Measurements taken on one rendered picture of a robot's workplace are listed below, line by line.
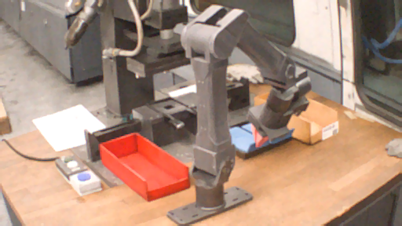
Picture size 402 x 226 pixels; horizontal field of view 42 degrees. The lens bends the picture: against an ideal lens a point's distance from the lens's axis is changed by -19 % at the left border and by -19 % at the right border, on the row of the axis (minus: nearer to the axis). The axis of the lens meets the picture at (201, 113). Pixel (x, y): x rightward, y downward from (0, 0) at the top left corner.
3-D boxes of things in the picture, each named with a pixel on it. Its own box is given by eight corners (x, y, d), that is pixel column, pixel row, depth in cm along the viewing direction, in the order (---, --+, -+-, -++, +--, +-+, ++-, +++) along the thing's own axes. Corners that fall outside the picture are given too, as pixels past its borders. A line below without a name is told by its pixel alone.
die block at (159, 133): (153, 149, 167) (150, 123, 164) (135, 137, 175) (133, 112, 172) (214, 129, 177) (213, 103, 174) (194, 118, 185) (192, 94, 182)
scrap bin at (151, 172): (148, 202, 140) (144, 181, 138) (102, 164, 160) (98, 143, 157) (191, 187, 146) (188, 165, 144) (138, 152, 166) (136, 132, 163)
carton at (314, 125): (309, 148, 162) (310, 122, 159) (254, 122, 182) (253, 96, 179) (338, 134, 169) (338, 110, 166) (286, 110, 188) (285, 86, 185)
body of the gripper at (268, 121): (266, 107, 157) (275, 86, 151) (287, 136, 152) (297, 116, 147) (246, 113, 153) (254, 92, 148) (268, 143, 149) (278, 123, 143)
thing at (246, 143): (250, 154, 156) (250, 143, 155) (215, 135, 168) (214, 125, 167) (271, 146, 160) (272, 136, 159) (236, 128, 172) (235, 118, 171)
